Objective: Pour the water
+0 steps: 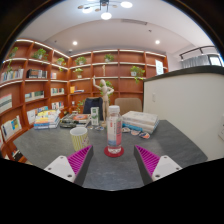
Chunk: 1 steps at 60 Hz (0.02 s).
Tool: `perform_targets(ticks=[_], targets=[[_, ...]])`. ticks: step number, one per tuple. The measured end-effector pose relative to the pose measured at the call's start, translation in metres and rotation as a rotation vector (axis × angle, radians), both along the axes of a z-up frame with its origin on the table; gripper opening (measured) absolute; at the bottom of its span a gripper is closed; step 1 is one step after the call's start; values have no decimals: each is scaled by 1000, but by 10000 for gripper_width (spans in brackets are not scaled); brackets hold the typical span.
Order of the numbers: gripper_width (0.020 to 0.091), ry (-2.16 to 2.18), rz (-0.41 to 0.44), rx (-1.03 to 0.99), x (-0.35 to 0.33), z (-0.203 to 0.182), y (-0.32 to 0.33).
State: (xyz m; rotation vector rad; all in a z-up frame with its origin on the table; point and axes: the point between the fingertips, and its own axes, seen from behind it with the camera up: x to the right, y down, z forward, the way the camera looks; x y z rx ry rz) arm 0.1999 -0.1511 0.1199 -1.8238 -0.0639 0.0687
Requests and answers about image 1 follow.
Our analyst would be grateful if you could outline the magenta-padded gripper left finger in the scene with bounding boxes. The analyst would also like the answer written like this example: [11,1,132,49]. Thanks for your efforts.
[43,144,95,187]

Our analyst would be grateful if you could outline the clear plastic drink bottle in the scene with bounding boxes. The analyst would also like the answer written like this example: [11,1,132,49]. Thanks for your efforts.
[106,104,124,155]

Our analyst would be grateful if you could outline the white counter with dark top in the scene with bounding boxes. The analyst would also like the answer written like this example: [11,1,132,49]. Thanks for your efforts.
[142,65,224,162]

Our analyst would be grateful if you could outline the wooden artist mannequin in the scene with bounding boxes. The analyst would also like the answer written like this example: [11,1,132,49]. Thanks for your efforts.
[92,75,115,124]

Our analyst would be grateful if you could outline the yellow striped white mug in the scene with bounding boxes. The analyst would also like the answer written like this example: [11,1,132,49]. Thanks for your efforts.
[69,126,91,153]

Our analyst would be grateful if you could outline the dark flat book stack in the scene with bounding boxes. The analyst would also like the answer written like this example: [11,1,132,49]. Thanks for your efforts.
[59,113,92,129]

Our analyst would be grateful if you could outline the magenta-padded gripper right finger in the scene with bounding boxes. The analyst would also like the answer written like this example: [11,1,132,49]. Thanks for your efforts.
[133,144,183,186]

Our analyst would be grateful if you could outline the colourful book stack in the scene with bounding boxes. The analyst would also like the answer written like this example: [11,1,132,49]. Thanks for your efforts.
[33,109,62,130]

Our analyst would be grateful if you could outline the branched ceiling lamp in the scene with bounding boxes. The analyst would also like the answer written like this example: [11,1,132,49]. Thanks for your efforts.
[77,0,134,21]

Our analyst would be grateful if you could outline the grey curtain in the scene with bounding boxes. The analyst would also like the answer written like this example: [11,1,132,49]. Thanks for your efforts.
[180,54,212,69]

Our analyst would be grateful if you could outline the dark blue chair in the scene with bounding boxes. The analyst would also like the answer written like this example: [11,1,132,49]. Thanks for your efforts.
[82,96,104,116]

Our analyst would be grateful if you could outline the window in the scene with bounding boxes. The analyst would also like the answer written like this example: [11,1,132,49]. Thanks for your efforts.
[209,54,224,67]

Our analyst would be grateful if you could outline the small upright green-white carton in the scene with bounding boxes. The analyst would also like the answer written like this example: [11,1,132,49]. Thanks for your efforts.
[90,106,100,127]

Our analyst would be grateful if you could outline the wooden wall shelf unit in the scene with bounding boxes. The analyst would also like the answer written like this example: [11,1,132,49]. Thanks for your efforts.
[0,38,169,161]

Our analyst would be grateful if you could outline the flat round red coaster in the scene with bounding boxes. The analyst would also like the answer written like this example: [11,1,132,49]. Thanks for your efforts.
[103,145,125,158]

